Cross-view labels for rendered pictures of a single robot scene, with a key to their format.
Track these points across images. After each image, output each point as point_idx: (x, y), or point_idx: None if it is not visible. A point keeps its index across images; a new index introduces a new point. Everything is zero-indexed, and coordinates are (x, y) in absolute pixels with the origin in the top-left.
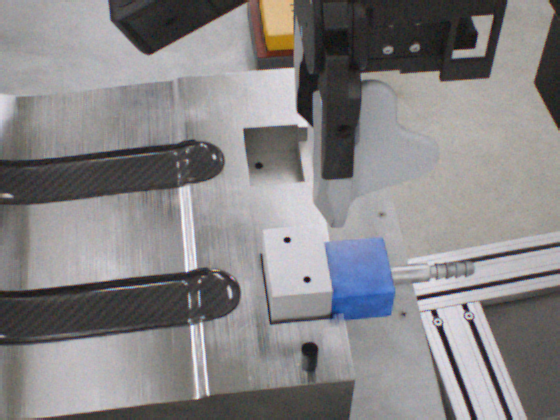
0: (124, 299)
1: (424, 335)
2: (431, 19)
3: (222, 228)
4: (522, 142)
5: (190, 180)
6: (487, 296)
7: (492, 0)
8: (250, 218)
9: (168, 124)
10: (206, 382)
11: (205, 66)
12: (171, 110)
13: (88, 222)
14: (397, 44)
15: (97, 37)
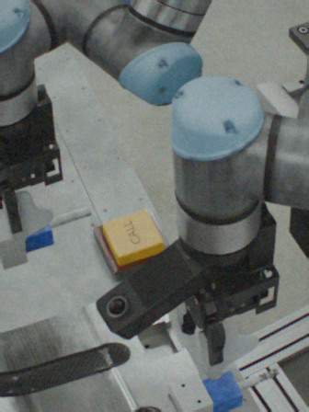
0: None
1: (257, 407)
2: (249, 296)
3: (143, 385)
4: (284, 224)
5: (116, 364)
6: (281, 357)
7: (273, 281)
8: (156, 377)
9: (89, 336)
10: None
11: (80, 282)
12: (87, 326)
13: (70, 396)
14: (235, 305)
15: (7, 274)
